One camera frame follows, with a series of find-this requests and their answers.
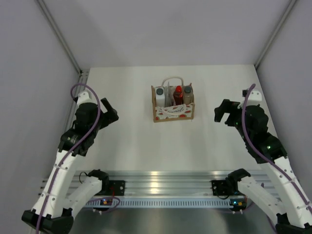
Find burlap watermelon canvas bag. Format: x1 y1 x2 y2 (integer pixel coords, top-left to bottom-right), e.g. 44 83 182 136
151 76 195 123

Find white bottle grey cap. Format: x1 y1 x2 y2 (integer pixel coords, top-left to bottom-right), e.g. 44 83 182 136
155 86 166 107

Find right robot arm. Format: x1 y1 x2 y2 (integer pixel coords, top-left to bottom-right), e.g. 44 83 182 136
214 99 312 234

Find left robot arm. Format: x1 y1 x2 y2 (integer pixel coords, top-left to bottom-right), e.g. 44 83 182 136
21 97 119 234

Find beige bottle grey cap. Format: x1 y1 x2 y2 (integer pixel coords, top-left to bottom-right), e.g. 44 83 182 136
183 85 194 105

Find red bottle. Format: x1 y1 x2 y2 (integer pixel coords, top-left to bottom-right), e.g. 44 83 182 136
173 86 183 105

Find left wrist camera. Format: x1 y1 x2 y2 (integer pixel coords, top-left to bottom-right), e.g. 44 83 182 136
77 90 92 106

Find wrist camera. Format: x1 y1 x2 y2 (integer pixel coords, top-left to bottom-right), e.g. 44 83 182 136
77 90 92 106
241 89 262 106

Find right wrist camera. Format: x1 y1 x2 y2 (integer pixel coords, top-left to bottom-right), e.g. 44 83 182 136
241 89 262 106

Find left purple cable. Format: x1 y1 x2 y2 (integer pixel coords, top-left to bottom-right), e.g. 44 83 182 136
34 83 121 234

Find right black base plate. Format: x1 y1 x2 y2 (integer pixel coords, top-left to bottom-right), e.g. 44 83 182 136
211 180 234 197

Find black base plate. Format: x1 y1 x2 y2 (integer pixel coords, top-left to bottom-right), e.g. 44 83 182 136
106 180 126 196
211 180 234 197

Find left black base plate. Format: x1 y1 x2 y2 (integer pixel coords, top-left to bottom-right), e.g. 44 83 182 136
106 180 126 196

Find aluminium mounting rail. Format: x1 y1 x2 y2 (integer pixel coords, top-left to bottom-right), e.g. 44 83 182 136
39 170 281 197

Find white slotted cable duct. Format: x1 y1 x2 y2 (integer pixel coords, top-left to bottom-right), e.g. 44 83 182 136
85 197 247 208

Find left aluminium frame post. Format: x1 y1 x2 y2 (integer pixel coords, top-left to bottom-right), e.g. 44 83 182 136
35 0 82 74

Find aluminium frame post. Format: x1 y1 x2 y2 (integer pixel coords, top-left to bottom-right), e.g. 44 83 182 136
254 0 298 70
35 0 82 74

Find right aluminium frame post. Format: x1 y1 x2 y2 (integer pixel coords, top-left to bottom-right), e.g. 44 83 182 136
254 0 298 70

